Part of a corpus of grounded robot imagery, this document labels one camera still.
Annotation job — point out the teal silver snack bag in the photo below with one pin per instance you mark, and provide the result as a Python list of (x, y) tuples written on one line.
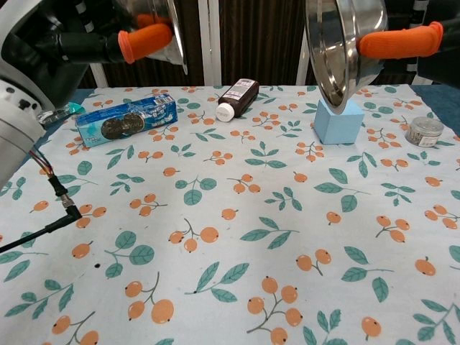
[(61, 114)]

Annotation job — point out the white frame post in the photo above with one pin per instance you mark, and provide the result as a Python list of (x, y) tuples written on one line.
[(98, 75), (210, 43), (305, 72)]

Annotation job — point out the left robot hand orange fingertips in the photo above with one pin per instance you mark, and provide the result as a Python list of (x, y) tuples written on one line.
[(64, 39)]

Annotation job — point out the brown bottle white cap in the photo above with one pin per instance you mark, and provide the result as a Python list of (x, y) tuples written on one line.
[(239, 97)]

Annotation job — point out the small clear plastic jar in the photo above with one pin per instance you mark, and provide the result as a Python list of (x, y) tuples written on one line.
[(424, 131)]

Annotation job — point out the light blue foam cube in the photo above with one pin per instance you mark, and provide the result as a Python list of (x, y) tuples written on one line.
[(338, 127)]

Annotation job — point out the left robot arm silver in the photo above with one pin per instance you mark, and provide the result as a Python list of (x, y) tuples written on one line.
[(14, 129)]

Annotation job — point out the dark pleated curtain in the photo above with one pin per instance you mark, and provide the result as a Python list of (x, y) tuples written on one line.
[(251, 36)]

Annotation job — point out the floral printed tablecloth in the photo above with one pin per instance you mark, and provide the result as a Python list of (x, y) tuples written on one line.
[(251, 215)]

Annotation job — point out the blue cookie box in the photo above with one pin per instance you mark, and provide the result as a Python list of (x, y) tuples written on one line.
[(125, 120)]

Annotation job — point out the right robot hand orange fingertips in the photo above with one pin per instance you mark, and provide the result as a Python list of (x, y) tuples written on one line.
[(438, 46)]

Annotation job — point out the stainless steel bowl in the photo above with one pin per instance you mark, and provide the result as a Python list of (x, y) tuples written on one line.
[(169, 14), (341, 54)]

